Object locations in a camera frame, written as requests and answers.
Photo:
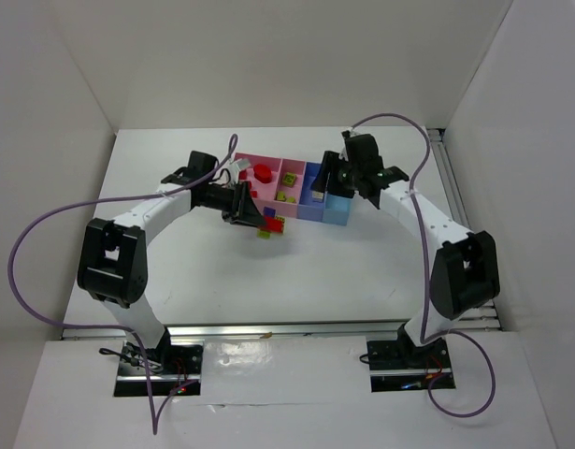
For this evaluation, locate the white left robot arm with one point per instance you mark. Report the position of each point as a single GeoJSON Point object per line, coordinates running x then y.
{"type": "Point", "coordinates": [113, 266]}

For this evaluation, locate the white lego brick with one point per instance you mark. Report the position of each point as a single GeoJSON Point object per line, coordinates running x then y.
{"type": "Point", "coordinates": [317, 196]}

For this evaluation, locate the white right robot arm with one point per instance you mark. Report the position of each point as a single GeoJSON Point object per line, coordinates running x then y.
{"type": "Point", "coordinates": [423, 220]}

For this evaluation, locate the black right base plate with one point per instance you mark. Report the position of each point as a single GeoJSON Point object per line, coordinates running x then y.
{"type": "Point", "coordinates": [390, 371]}

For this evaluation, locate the green lego plate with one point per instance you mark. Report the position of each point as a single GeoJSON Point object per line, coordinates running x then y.
{"type": "Point", "coordinates": [264, 234]}

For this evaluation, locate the small pink container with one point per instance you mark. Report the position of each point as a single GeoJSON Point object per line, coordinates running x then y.
{"type": "Point", "coordinates": [289, 207]}

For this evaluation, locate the green lego brick with studs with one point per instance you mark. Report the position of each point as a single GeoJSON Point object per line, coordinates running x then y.
{"type": "Point", "coordinates": [289, 179]}

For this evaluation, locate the aluminium side rail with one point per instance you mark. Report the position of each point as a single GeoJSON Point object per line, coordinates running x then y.
{"type": "Point", "coordinates": [460, 210]}

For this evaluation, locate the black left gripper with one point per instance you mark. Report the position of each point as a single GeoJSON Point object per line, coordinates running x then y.
{"type": "Point", "coordinates": [241, 202]}

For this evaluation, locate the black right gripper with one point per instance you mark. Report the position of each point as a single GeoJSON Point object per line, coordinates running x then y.
{"type": "Point", "coordinates": [331, 173]}

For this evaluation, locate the dark blue container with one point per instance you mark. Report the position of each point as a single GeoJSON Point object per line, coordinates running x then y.
{"type": "Point", "coordinates": [310, 208]}

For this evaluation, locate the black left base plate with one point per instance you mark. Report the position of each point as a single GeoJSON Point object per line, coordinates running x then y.
{"type": "Point", "coordinates": [181, 367]}

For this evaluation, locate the light blue container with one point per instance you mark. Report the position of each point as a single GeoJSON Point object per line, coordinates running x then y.
{"type": "Point", "coordinates": [336, 210]}

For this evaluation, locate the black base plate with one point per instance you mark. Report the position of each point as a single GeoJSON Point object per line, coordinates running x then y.
{"type": "Point", "coordinates": [181, 367]}
{"type": "Point", "coordinates": [390, 371]}

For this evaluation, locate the aluminium front rail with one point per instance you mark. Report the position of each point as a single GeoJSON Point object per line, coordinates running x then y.
{"type": "Point", "coordinates": [487, 321]}

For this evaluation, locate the large red lego brick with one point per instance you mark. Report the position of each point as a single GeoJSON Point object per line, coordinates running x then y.
{"type": "Point", "coordinates": [274, 224]}

